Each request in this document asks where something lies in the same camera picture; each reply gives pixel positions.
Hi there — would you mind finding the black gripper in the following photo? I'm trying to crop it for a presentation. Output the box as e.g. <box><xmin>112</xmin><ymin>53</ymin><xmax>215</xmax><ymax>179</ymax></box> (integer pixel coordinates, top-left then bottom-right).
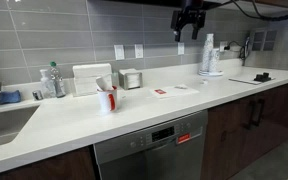
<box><xmin>170</xmin><ymin>9</ymin><xmax>207</xmax><ymax>43</ymax></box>

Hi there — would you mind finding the white and red mug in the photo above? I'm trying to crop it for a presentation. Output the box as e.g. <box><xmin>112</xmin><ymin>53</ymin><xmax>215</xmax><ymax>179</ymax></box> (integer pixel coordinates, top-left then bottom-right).
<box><xmin>96</xmin><ymin>84</ymin><xmax>119</xmax><ymax>113</ymax></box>

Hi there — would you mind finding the tall printed paper cup stack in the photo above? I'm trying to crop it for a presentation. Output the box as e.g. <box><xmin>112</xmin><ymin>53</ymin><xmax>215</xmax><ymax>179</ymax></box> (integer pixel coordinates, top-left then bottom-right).
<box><xmin>200</xmin><ymin>32</ymin><xmax>215</xmax><ymax>74</ymax></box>

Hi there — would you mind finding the short printed paper cup stack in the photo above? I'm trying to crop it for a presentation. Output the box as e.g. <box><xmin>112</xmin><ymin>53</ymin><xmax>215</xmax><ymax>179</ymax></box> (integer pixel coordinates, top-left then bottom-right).
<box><xmin>208</xmin><ymin>47</ymin><xmax>221</xmax><ymax>74</ymax></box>

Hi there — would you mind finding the round white tray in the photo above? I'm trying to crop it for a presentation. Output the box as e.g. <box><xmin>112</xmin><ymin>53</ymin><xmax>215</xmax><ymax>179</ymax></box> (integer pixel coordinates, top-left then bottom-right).
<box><xmin>197</xmin><ymin>68</ymin><xmax>225</xmax><ymax>78</ymax></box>

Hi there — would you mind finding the white sheet with red label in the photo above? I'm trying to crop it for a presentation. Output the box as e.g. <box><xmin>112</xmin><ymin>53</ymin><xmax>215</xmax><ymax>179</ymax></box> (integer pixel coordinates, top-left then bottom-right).
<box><xmin>149</xmin><ymin>83</ymin><xmax>201</xmax><ymax>100</ymax></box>

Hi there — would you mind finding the white flat mat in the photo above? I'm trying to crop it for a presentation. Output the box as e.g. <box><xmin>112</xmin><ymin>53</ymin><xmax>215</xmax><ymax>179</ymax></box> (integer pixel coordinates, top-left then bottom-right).
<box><xmin>228</xmin><ymin>75</ymin><xmax>276</xmax><ymax>86</ymax></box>

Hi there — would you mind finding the small black object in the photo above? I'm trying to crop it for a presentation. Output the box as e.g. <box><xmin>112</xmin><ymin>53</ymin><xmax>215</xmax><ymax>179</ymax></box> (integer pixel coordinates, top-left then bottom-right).
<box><xmin>253</xmin><ymin>71</ymin><xmax>273</xmax><ymax>83</ymax></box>

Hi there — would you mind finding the white translucent storage box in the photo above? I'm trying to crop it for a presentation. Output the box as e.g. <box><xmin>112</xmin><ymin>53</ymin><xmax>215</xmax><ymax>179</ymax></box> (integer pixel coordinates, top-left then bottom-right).
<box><xmin>71</xmin><ymin>62</ymin><xmax>114</xmax><ymax>97</ymax></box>

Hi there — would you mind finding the brown cabinet door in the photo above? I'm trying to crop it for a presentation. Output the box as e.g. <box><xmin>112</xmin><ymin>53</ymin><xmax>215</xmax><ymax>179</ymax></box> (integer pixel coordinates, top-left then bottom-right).
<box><xmin>249</xmin><ymin>78</ymin><xmax>288</xmax><ymax>159</ymax></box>
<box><xmin>200</xmin><ymin>94</ymin><xmax>258</xmax><ymax>180</ymax></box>

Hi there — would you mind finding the stainless steel dishwasher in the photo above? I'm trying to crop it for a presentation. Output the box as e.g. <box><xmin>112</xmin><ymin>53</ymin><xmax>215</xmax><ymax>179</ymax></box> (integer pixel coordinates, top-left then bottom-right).
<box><xmin>93</xmin><ymin>109</ymin><xmax>209</xmax><ymax>180</ymax></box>

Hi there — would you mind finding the green capped water bottle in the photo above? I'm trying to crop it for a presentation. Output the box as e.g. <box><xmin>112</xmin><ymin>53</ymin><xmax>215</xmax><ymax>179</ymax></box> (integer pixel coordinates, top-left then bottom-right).
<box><xmin>49</xmin><ymin>60</ymin><xmax>67</xmax><ymax>99</ymax></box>

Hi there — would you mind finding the clear soap bottle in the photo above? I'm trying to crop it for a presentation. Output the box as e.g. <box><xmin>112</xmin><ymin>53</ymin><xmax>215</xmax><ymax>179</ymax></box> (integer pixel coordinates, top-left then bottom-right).
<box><xmin>39</xmin><ymin>68</ymin><xmax>57</xmax><ymax>99</ymax></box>

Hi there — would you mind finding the small metal cup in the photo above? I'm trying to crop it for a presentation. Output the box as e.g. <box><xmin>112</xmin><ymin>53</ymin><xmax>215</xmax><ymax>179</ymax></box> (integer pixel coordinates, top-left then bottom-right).
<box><xmin>31</xmin><ymin>89</ymin><xmax>45</xmax><ymax>101</ymax></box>

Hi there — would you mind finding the blue sponge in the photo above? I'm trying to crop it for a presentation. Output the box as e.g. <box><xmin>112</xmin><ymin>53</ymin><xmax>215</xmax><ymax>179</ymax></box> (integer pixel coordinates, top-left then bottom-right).
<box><xmin>0</xmin><ymin>89</ymin><xmax>22</xmax><ymax>105</ymax></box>

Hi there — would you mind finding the brown sink cabinet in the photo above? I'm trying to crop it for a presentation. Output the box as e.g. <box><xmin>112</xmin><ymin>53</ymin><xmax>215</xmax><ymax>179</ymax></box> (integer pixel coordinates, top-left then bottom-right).
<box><xmin>0</xmin><ymin>145</ymin><xmax>97</xmax><ymax>180</ymax></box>

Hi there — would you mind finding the kitchen sink basin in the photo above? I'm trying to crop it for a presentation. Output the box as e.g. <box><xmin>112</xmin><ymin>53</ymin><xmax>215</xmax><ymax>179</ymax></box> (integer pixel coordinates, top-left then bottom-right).
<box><xmin>0</xmin><ymin>104</ymin><xmax>41</xmax><ymax>150</ymax></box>

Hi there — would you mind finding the white wall outlet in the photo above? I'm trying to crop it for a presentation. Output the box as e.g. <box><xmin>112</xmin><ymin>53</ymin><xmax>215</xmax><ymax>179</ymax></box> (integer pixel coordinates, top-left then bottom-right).
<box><xmin>134</xmin><ymin>43</ymin><xmax>145</xmax><ymax>60</ymax></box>
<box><xmin>177</xmin><ymin>42</ymin><xmax>186</xmax><ymax>56</ymax></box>
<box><xmin>219</xmin><ymin>40</ymin><xmax>229</xmax><ymax>53</ymax></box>

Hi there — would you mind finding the black power plug cable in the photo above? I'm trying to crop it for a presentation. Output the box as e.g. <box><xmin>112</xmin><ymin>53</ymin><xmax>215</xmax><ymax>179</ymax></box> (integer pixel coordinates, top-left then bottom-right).
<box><xmin>223</xmin><ymin>35</ymin><xmax>252</xmax><ymax>67</ymax></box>

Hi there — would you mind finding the white wall switch plate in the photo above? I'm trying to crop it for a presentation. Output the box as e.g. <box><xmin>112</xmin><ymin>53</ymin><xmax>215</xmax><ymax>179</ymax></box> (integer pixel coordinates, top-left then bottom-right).
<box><xmin>113</xmin><ymin>44</ymin><xmax>126</xmax><ymax>61</ymax></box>

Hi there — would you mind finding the grey wall panel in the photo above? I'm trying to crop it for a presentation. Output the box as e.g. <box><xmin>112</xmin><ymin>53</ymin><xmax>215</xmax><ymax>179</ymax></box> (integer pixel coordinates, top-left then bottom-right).
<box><xmin>251</xmin><ymin>30</ymin><xmax>266</xmax><ymax>52</ymax></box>

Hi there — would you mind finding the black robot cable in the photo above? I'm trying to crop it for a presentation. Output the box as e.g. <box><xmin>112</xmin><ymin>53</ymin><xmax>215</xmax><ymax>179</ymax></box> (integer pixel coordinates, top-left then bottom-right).
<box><xmin>217</xmin><ymin>0</ymin><xmax>288</xmax><ymax>22</ymax></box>

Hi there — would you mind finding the black cabinet handle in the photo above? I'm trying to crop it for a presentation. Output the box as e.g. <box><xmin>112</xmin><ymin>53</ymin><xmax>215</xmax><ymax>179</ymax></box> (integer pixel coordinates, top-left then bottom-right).
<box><xmin>254</xmin><ymin>98</ymin><xmax>266</xmax><ymax>128</ymax></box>
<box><xmin>245</xmin><ymin>99</ymin><xmax>256</xmax><ymax>131</ymax></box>

